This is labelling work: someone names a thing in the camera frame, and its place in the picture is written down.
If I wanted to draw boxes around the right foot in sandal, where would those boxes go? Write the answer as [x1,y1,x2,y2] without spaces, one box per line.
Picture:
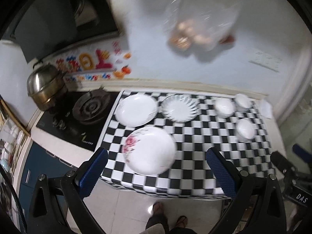
[175,215,188,228]

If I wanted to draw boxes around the white bowl dark rim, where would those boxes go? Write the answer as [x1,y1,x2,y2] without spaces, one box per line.
[235,118,256,142]

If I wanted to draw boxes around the blue cabinet front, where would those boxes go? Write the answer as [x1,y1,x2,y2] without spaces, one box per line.
[19,142,77,219]

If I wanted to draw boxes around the colourful wall stickers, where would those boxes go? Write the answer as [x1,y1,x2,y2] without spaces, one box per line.
[51,38,136,82]

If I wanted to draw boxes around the clear plastic bag with eggs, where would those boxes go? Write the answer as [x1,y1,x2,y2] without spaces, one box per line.
[163,0,242,52]

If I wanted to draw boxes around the small bag red contents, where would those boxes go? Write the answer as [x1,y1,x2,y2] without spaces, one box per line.
[219,34,235,44]

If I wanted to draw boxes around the black gas stove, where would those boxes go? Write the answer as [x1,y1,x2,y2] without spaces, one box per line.
[36,89,119,152]

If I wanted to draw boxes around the black range hood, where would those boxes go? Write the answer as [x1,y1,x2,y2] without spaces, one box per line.
[1,0,120,62]

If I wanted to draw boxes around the triple white wall socket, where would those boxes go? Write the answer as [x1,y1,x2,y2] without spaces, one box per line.
[249,49,282,72]

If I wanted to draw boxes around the white bowl blue pattern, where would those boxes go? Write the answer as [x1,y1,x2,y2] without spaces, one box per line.
[234,94,252,113]

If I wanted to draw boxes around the black striped white plate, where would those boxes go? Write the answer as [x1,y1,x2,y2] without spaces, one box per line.
[161,94,198,123]

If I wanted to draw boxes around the stainless steel steamer pot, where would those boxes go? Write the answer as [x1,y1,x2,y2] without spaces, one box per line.
[27,62,68,111]

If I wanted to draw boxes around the left foot in sandal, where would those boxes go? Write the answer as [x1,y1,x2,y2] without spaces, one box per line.
[152,202,164,217]

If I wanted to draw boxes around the pink floral white plate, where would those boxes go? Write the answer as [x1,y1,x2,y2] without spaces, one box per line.
[122,126,177,175]

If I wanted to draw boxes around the foot in sandal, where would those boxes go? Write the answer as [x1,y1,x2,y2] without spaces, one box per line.
[175,215,188,228]
[152,202,164,217]

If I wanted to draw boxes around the plain white plate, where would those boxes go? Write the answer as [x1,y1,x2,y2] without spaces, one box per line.
[115,94,158,127]

